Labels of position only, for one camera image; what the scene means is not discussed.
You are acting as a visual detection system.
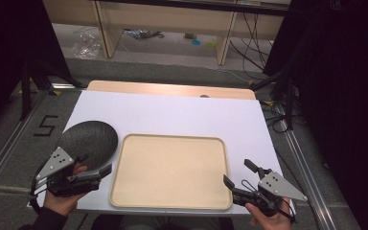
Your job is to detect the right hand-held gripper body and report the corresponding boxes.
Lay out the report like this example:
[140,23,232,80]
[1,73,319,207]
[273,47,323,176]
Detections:
[232,168,309,219]

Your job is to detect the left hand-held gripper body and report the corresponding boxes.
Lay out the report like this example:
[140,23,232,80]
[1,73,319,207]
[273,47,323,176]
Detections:
[32,146,102,197]

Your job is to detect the dark grey oval plate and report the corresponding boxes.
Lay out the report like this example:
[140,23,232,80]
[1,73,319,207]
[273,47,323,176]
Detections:
[56,120,120,173]

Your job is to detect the person's right hand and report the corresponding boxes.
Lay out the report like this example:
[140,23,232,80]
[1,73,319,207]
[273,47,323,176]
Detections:
[244,196,294,230]

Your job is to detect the person's left hand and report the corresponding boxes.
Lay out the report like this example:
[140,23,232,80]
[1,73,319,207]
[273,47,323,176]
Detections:
[42,163,89,217]

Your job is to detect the beige rectangular tray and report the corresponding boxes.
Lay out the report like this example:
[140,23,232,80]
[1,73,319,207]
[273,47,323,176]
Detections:
[108,132,234,212]

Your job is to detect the black metal stand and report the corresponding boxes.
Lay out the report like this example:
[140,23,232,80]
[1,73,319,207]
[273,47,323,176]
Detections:
[19,57,84,122]
[251,61,297,131]

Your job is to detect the white table mat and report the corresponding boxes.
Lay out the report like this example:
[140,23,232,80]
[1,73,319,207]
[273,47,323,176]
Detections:
[28,89,296,217]

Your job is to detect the black curtain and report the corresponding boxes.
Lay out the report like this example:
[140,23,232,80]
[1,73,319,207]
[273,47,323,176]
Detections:
[263,0,368,230]
[0,0,74,143]

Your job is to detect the clear plastic bag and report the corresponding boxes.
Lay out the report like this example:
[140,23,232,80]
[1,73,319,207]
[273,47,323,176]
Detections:
[72,31,102,60]

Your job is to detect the crumpled plastic wrap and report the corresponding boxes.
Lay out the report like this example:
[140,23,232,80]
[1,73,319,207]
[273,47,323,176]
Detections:
[122,28,166,40]

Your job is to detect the light wooden desk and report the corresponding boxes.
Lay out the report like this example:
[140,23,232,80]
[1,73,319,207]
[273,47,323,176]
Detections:
[42,0,290,67]

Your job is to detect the aluminium rail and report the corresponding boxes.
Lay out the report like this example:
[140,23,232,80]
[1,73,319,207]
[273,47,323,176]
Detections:
[0,83,78,200]
[274,103,337,230]

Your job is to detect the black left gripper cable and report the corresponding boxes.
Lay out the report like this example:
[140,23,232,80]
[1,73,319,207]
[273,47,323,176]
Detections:
[28,166,47,216]

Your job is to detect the black floor cables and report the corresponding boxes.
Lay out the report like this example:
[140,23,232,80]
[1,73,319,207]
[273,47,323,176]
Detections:
[261,100,297,134]

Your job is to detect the black hanging cables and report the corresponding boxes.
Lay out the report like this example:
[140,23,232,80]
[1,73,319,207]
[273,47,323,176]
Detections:
[229,11,274,73]

